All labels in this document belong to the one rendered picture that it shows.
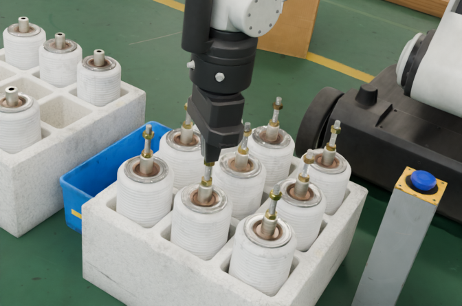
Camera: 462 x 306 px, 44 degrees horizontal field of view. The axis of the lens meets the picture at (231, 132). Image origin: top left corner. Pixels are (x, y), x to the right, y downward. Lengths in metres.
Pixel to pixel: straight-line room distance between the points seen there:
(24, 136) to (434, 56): 0.79
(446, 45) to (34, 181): 0.83
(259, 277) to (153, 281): 0.20
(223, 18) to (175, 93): 1.00
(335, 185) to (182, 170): 0.28
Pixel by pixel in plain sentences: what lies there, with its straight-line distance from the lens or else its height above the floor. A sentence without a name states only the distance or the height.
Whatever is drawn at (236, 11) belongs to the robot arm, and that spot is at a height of 0.60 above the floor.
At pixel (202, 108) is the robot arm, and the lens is 0.81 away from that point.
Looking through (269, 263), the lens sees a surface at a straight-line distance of 0.87.
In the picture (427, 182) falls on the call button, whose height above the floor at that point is 0.33.
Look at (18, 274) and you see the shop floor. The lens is 1.16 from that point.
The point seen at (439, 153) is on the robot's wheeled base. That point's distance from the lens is 1.33.
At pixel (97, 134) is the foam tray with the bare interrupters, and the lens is 1.26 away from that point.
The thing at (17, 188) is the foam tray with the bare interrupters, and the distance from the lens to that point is 1.15.
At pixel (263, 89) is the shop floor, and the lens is 1.80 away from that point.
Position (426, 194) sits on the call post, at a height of 0.31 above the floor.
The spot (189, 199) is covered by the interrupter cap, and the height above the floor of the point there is 0.25.
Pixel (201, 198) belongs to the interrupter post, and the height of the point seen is 0.26.
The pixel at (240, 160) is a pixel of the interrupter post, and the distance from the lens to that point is 0.99.
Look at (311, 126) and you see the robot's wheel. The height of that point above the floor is 0.14.
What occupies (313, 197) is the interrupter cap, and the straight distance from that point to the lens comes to 0.97.
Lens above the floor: 0.85
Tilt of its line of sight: 33 degrees down
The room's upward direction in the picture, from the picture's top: 9 degrees clockwise
